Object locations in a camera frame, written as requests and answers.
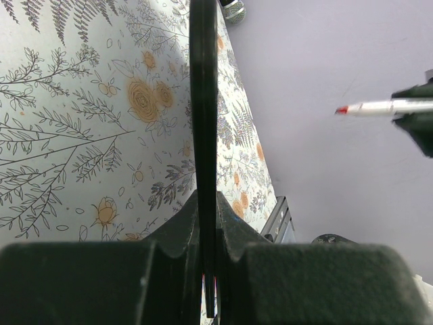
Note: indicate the floral patterned table mat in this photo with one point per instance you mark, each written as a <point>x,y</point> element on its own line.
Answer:
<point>96,131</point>

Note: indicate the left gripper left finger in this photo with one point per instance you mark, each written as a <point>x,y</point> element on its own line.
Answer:
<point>157,280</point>

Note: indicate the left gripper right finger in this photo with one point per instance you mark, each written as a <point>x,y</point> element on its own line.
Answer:
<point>259,282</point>

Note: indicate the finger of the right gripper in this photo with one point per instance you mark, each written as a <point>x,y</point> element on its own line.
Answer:
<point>419,127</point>
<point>424,91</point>

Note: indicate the small whiteboard black frame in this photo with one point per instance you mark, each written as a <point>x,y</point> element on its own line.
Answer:
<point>204,91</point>

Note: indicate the black microphone silver head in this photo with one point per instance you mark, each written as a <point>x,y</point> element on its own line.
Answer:
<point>234,11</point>

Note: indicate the red whiteboard marker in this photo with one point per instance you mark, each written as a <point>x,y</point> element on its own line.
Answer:
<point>390,107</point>

